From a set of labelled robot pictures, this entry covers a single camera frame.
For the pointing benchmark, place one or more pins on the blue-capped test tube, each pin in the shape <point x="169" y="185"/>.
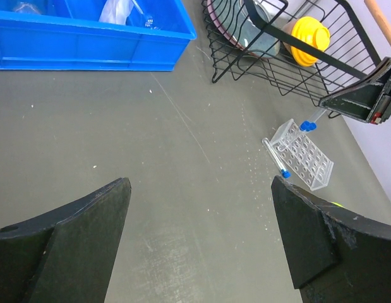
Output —
<point x="305" y="126"/>
<point x="316" y="115"/>
<point x="277" y="161"/>
<point x="312" y="126"/>

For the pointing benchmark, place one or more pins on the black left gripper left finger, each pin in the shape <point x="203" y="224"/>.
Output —
<point x="66" y="254"/>

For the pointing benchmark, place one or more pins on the small clear glass funnel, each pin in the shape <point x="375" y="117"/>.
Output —
<point x="139" y="17"/>

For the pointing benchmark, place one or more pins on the blue-grey ceramic plate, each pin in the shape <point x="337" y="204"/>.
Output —
<point x="232" y="30"/>

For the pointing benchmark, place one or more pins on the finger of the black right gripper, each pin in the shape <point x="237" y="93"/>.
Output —
<point x="368" y="100"/>

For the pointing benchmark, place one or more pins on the lime green plate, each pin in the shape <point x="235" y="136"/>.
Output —
<point x="337" y="204"/>

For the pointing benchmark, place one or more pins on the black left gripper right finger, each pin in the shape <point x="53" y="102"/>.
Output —
<point x="333" y="254"/>

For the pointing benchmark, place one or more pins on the orange collapsible funnel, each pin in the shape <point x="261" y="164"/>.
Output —
<point x="310" y="31"/>

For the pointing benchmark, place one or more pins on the blue plastic bin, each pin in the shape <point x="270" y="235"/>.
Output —
<point x="69" y="36"/>

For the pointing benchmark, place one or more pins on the clear test tube rack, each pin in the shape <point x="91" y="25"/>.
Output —
<point x="301" y="155"/>

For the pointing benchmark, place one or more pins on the black wire basket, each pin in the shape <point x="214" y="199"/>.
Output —
<point x="316" y="49"/>

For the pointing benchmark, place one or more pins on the clear plastic bag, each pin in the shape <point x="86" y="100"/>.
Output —
<point x="116" y="11"/>

